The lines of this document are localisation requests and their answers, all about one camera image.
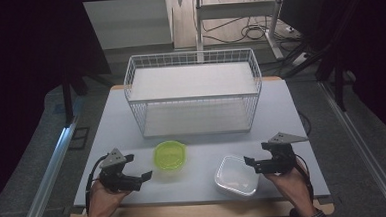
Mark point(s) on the white square plastic container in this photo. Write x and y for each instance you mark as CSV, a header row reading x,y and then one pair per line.
x,y
236,177

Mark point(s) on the aluminium rail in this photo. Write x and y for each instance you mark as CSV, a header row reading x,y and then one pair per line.
x,y
363,146
48,182

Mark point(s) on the white board panel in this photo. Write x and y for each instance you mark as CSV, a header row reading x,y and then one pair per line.
x,y
129,21

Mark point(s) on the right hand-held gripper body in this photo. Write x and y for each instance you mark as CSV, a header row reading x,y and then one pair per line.
x,y
278,159

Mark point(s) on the person's right hand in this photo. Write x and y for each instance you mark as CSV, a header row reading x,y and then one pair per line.
x,y
293,186

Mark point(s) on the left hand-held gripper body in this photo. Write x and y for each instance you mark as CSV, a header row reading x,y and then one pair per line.
x,y
116,179

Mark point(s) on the person's left hand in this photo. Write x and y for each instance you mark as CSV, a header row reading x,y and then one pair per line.
x,y
104,201

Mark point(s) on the black stand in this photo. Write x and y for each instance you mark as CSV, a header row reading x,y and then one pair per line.
x,y
339,87
67,101

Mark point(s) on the white power strip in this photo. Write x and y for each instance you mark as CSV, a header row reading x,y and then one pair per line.
x,y
301,59

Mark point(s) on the green round plastic container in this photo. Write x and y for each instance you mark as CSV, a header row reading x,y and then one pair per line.
x,y
170,155

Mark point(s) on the white metal desk frame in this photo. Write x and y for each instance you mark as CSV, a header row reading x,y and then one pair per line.
x,y
239,10

